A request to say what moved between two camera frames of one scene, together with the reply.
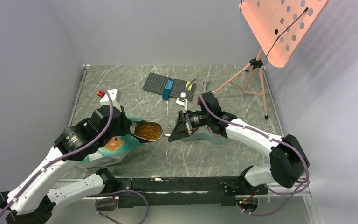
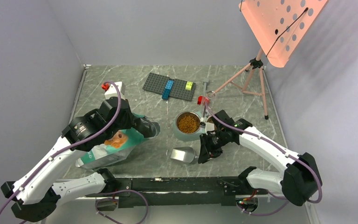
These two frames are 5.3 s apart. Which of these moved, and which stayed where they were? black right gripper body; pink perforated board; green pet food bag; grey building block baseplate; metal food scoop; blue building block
Moved: metal food scoop; black right gripper body
Stayed: pink perforated board; blue building block; grey building block baseplate; green pet food bag
